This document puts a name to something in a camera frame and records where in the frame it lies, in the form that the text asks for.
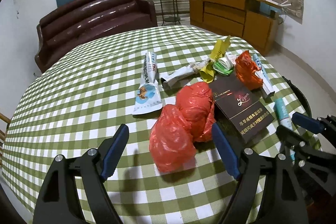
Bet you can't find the brown leather sofa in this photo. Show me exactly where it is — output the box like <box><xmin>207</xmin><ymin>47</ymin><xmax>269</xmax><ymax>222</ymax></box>
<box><xmin>35</xmin><ymin>0</ymin><xmax>158</xmax><ymax>73</ymax></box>

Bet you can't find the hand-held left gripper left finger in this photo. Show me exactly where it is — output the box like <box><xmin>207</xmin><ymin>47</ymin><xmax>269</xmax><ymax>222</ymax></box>
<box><xmin>33</xmin><ymin>124</ymin><xmax>130</xmax><ymax>224</ymax></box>

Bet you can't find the teal white tube wrapper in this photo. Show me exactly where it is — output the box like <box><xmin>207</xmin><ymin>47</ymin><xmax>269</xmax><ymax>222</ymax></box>
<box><xmin>274</xmin><ymin>97</ymin><xmax>294</xmax><ymax>132</ymax></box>

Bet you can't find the green checked tablecloth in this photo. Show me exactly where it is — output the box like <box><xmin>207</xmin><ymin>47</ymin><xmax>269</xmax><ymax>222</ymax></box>
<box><xmin>0</xmin><ymin>25</ymin><xmax>323</xmax><ymax>224</ymax></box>

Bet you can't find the white folded wrapper strip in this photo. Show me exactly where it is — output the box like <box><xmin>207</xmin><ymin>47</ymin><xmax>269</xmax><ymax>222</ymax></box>
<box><xmin>252</xmin><ymin>53</ymin><xmax>276</xmax><ymax>101</ymax></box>

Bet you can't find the small orange plastic bag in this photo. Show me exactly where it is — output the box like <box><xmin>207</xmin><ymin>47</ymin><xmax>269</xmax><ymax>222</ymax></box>
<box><xmin>235</xmin><ymin>50</ymin><xmax>264</xmax><ymax>90</ymax></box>

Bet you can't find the light blue box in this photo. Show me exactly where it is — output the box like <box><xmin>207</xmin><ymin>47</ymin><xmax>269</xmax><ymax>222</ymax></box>
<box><xmin>259</xmin><ymin>2</ymin><xmax>273</xmax><ymax>14</ymax></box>

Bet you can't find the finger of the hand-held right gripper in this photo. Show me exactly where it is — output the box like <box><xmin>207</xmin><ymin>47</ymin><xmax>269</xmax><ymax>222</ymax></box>
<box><xmin>291</xmin><ymin>112</ymin><xmax>336</xmax><ymax>140</ymax></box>
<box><xmin>276</xmin><ymin>125</ymin><xmax>309</xmax><ymax>163</ymax></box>

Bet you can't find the large orange-red plastic bag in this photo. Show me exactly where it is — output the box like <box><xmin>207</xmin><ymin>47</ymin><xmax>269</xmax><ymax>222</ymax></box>
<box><xmin>175</xmin><ymin>81</ymin><xmax>217</xmax><ymax>143</ymax></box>

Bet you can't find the pale red plastic bag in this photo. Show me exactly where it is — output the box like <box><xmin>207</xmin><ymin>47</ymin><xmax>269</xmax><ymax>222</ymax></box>
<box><xmin>149</xmin><ymin>105</ymin><xmax>197</xmax><ymax>174</ymax></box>

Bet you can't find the yellow tied wrapper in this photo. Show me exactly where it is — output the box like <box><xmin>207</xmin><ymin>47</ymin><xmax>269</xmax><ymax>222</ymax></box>
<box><xmin>199</xmin><ymin>35</ymin><xmax>231</xmax><ymax>83</ymax></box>

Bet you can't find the white blue printed pouch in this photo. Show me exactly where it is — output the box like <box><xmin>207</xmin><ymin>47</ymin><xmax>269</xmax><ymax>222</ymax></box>
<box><xmin>133</xmin><ymin>51</ymin><xmax>162</xmax><ymax>115</ymax></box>

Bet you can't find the wooden chair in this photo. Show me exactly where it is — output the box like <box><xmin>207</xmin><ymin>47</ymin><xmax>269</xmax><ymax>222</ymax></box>
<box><xmin>0</xmin><ymin>112</ymin><xmax>11</xmax><ymax>148</ymax></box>

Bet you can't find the green white wrapper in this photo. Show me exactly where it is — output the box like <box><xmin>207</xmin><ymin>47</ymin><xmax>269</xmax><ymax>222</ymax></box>
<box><xmin>213</xmin><ymin>52</ymin><xmax>238</xmax><ymax>75</ymax></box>

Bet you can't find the wooden cabinet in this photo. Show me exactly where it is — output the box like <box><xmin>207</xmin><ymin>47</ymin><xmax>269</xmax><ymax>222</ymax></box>
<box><xmin>189</xmin><ymin>0</ymin><xmax>285</xmax><ymax>55</ymax></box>

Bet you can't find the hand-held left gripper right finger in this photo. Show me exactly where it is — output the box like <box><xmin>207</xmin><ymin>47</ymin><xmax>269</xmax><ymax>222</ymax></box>
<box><xmin>211</xmin><ymin>122</ymin><xmax>309</xmax><ymax>224</ymax></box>

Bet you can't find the dark cigarette carton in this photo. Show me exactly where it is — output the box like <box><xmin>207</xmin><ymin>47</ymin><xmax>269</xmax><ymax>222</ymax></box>
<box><xmin>209</xmin><ymin>76</ymin><xmax>275</xmax><ymax>146</ymax></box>

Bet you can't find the grey wrapper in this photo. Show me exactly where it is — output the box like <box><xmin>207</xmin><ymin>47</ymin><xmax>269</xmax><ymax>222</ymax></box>
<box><xmin>161</xmin><ymin>61</ymin><xmax>210</xmax><ymax>89</ymax></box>

